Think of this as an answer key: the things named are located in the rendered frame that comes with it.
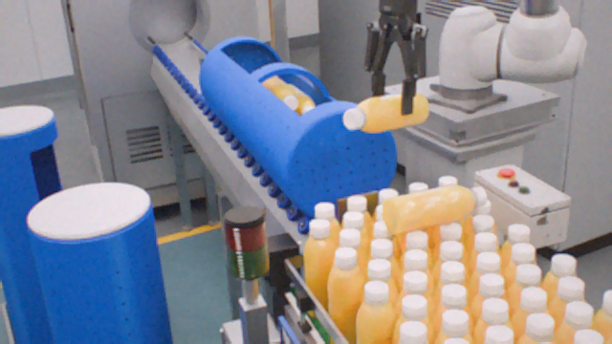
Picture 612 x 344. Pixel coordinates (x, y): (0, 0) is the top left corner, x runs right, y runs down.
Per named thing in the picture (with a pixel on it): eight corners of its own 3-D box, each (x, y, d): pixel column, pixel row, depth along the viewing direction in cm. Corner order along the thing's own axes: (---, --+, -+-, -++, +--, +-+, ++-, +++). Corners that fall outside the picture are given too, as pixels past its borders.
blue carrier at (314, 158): (285, 106, 252) (273, 28, 240) (403, 204, 176) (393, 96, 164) (207, 126, 244) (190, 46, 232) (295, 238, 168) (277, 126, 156)
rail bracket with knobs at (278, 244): (298, 269, 162) (296, 229, 158) (310, 285, 156) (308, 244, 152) (257, 279, 159) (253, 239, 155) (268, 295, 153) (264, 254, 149)
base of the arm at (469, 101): (450, 85, 226) (451, 68, 224) (509, 99, 211) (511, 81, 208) (411, 98, 216) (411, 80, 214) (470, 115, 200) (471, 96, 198)
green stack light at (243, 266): (262, 256, 117) (259, 229, 115) (274, 274, 111) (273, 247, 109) (224, 265, 115) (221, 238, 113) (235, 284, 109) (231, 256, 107)
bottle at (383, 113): (415, 83, 147) (355, 92, 135) (436, 108, 145) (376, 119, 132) (398, 106, 152) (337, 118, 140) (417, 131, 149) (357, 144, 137)
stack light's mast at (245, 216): (264, 287, 119) (257, 202, 113) (276, 307, 114) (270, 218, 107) (228, 296, 117) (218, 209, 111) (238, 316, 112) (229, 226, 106)
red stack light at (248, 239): (259, 228, 115) (257, 207, 113) (272, 247, 109) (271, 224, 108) (221, 237, 113) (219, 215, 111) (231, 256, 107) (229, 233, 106)
